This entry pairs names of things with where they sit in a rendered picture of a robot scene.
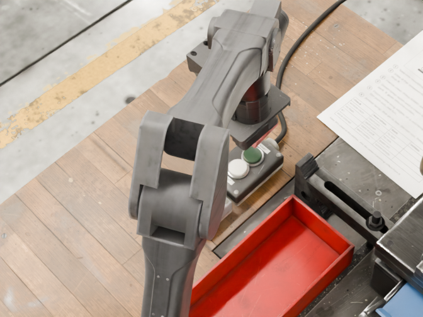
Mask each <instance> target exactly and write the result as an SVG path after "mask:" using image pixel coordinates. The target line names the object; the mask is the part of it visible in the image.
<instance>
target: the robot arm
mask: <svg viewBox="0 0 423 317"><path fill-rule="evenodd" d="M288 25H289V17H288V15H287V14H286V13H285V12H284V11H283V10H282V9H281V1H279V0H254V1H253V3H252V6H251V8H250V11H249V13H245V12H241V11H236V10H233V9H225V10H224V11H223V13H222V14H221V16H217V17H215V16H214V17H212V18H211V20H210V23H209V25H208V31H207V38H206V39H205V40H203V41H202V42H201V43H200V44H199V45H197V46H196V47H195V48H194V49H192V51H190V52H189V53H187V54H186V58H187V63H188V69H189V71H190V72H194V73H195V75H196V79H195V81H194V82H193V84H192V86H191V87H190V89H189V90H188V92H187V93H186V94H185V95H184V96H183V98H182V99H181V100H180V101H179V102H178V103H177V104H176V105H174V106H173V107H171V108H170V109H169V110H168V111H167V113H166V114H162V113H158V112H155V111H149V110H147V112H146V113H145V115H144V117H143V118H142V120H141V123H140V126H139V130H138V138H137V147H136V152H135V160H134V165H133V174H132V181H131V186H130V195H129V200H128V215H129V217H130V218H131V219H133V220H137V232H136V234H137V235H141V236H142V249H143V251H144V261H145V282H144V293H143V300H142V311H141V317H188V315H189V306H190V301H191V293H192V288H193V279H194V275H195V269H196V264H197V262H198V258H199V256H200V253H201V251H202V249H203V247H204V246H205V243H206V240H212V239H213V237H214V236H215V234H216V232H217V230H218V227H219V225H220V222H221V219H222V215H223V211H224V207H225V202H226V197H227V178H228V156H229V145H230V136H231V137H232V140H233V141H234V142H235V144H236V145H237V146H238V147H239V148H241V149H242V150H247V149H248V148H249V147H251V146H252V147H254V148H256V147H257V146H258V145H259V144H260V143H261V142H262V141H263V140H264V139H265V138H266V137H267V136H268V135H269V134H270V133H271V132H272V131H273V130H274V129H275V128H276V127H277V126H278V118H277V117H276V115H277V114H278V113H280V112H281V111H282V110H283V109H285V107H287V105H288V106H290V105H291V99H290V97H289V96H287V95H286V94H285V93H284V92H283V91H281V90H280V89H278V88H277V87H276V86H275V85H273V84H272V83H271V81H270V72H273V71H274V68H275V66H276V63H277V61H278V57H279V54H280V52H281V44H282V41H283V38H284V36H285V33H286V30H287V27H288ZM163 151H165V152H166V153H167V154H168V155H171V156H174V157H179V158H182V159H186V160H191V161H194V162H195V164H194V168H193V175H189V174H185V173H182V172H177V171H174V170H169V169H165V168H162V167H161V163H162V155H163Z"/></svg>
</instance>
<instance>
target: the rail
mask: <svg viewBox="0 0 423 317"><path fill-rule="evenodd" d="M406 282H407V281H406V280H405V279H402V280H401V281H400V282H399V283H398V284H397V285H396V286H395V287H394V288H393V289H392V290H391V291H390V292H389V293H388V294H387V295H386V296H385V297H384V300H385V301H386V303H387V302H388V301H389V300H390V299H391V298H392V297H393V296H394V294H395V293H396V292H397V291H398V290H399V289H400V288H401V287H402V286H403V285H404V284H405V283H406Z"/></svg>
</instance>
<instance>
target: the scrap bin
mask: <svg viewBox="0 0 423 317"><path fill-rule="evenodd" d="M354 247H355V245H354V244H353V243H351V242H350V241H349V240H348V239H347V238H346V237H344V236H343V235H342V234H340V233H339V232H338V231H337V230H336V229H335V228H333V227H332V226H331V225H330V224H328V222H326V221H325V220H324V219H323V218H321V217H320V216H319V215H318V214H317V213H316V212H314V211H313V210H312V209H310V208H309V207H308V206H307V205H306V204H305V203H303V202H302V201H301V200H300V199H298V198H297V197H296V196H295V195H294V194H292V195H291V196H290V197H289V198H288V199H287V200H286V201H284V202H283V203H282V204H281V205H280V206H279V207H277V208H276V209H275V210H274V211H273V212H272V213H271V214H270V215H269V216H268V217H267V218H266V219H265V220H263V221H262V222H261V223H260V224H259V225H258V226H257V227H255V228H254V229H253V230H252V231H251V232H250V233H249V234H248V235H247V236H246V237H245V238H244V239H243V240H241V241H240V242H239V243H238V244H237V245H236V246H235V247H234V248H233V249H231V251H229V253H227V254H226V255H225V256H224V257H223V258H222V259H220V260H219V261H218V262H217V263H216V264H215V265H214V266H213V267H212V268H211V269H210V270H209V271H208V272H206V273H205V274H204V275H203V276H202V277H201V278H200V279H198V280H197V281H196V282H195V283H194V284H193V288H192V293H191V301H190V306H189V315H188V317H297V316H298V315H299V314H300V313H301V312H302V311H303V310H304V309H305V308H306V307H307V306H308V305H309V304H310V303H311V302H312V301H313V300H314V299H315V298H316V297H317V296H318V295H319V294H320V293H321V292H322V291H323V290H324V289H325V288H326V287H327V286H328V285H329V284H331V283H332V282H333V281H334V280H335V279H336V278H337V277H338V276H339V275H340V274H341V273H342V272H343V271H344V270H345V269H346V268H347V267H348V266H349V265H350V264H351V262H352V259H353V253H354Z"/></svg>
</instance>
